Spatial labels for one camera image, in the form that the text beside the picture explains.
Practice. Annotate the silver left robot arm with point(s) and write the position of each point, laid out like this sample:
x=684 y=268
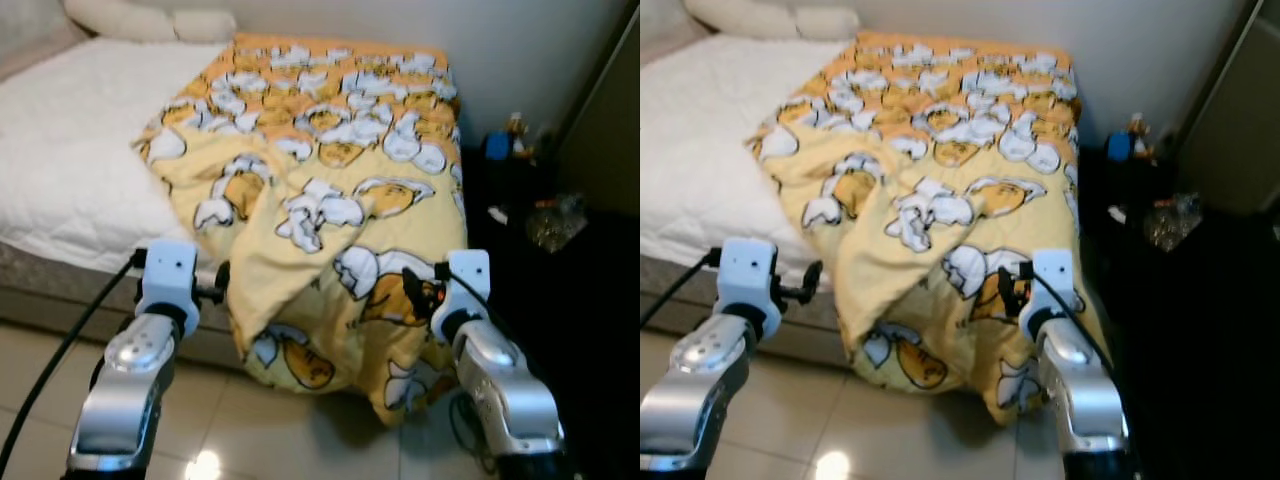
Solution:
x=125 y=400
x=690 y=400

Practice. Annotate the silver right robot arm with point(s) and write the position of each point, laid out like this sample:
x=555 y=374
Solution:
x=510 y=400
x=1085 y=400

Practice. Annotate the grey bed base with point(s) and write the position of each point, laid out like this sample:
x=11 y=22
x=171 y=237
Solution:
x=60 y=300
x=690 y=300

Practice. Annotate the small white object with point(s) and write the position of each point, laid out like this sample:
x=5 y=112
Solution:
x=1118 y=214
x=499 y=214

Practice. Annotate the yellow cartoon egg blanket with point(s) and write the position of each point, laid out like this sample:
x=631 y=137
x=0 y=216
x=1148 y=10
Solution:
x=320 y=150
x=940 y=150

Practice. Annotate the small blue object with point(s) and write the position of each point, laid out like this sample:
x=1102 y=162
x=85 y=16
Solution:
x=1119 y=146
x=497 y=146

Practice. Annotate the black nightstand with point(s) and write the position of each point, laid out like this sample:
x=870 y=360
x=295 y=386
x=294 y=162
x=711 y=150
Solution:
x=1200 y=350
x=590 y=350

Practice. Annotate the white quilted mattress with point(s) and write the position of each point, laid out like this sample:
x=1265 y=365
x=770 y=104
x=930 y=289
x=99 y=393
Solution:
x=70 y=150
x=700 y=140

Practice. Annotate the small brown figurine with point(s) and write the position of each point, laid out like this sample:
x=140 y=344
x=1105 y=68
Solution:
x=1140 y=138
x=518 y=138

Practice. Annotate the grey wardrobe door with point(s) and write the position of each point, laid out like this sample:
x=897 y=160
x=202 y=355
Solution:
x=605 y=120
x=1235 y=110

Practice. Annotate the small cream bolster pillow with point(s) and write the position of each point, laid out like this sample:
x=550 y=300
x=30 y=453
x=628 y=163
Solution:
x=828 y=24
x=205 y=26

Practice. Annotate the large cream bolster pillow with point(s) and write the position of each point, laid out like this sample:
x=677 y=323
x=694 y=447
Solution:
x=120 y=20
x=740 y=18

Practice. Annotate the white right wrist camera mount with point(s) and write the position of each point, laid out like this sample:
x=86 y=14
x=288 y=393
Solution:
x=465 y=285
x=1050 y=285

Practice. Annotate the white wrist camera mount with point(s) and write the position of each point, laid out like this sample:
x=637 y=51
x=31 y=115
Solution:
x=168 y=280
x=465 y=285
x=748 y=280
x=1050 y=285

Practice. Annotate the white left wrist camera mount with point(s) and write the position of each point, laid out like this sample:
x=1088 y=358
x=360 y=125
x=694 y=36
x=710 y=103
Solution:
x=748 y=280
x=168 y=280

